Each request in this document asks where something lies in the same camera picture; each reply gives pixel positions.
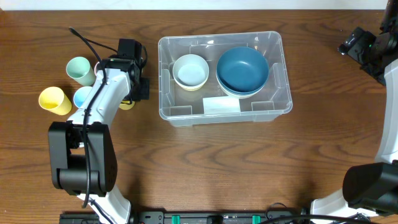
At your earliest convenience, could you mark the yellow cup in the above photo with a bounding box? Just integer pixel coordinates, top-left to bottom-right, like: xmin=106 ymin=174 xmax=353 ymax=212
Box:
xmin=38 ymin=86 xmax=72 ymax=116
xmin=119 ymin=101 xmax=135 ymax=110

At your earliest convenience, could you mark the green cup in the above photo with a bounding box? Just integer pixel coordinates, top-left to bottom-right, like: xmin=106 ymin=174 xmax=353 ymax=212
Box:
xmin=66 ymin=57 xmax=96 ymax=86

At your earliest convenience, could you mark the light blue cup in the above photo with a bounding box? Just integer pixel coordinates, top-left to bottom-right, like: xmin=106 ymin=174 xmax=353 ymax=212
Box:
xmin=73 ymin=86 xmax=92 ymax=108

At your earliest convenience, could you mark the light grey bowl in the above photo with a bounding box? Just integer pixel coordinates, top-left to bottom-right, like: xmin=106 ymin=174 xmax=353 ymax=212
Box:
xmin=172 ymin=54 xmax=210 ymax=86

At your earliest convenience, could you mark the white bowl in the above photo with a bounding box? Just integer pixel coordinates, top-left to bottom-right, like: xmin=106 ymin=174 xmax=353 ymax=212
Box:
xmin=176 ymin=82 xmax=204 ymax=91

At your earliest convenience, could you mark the clear plastic storage container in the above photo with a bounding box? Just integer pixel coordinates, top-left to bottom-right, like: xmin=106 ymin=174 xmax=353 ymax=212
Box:
xmin=158 ymin=31 xmax=293 ymax=127

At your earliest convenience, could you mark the beige bowl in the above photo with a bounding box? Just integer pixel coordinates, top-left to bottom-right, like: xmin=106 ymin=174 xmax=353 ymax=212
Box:
xmin=222 ymin=88 xmax=258 ymax=99

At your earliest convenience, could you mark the dark blue bowl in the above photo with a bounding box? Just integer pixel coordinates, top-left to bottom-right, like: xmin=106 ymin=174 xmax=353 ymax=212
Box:
xmin=219 ymin=82 xmax=265 ymax=95
xmin=216 ymin=47 xmax=269 ymax=91

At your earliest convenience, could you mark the pink cup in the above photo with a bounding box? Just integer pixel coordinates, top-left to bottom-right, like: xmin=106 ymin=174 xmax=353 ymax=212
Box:
xmin=93 ymin=62 xmax=100 ymax=75

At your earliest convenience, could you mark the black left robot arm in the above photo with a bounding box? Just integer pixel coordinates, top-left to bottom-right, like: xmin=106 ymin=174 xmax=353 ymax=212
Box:
xmin=48 ymin=39 xmax=149 ymax=223

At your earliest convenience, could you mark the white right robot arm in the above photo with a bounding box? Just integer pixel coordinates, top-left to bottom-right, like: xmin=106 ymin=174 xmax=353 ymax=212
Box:
xmin=307 ymin=1 xmax=397 ymax=223

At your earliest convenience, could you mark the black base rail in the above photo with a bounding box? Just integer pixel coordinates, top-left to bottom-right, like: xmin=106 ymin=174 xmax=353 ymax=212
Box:
xmin=58 ymin=210 xmax=371 ymax=224

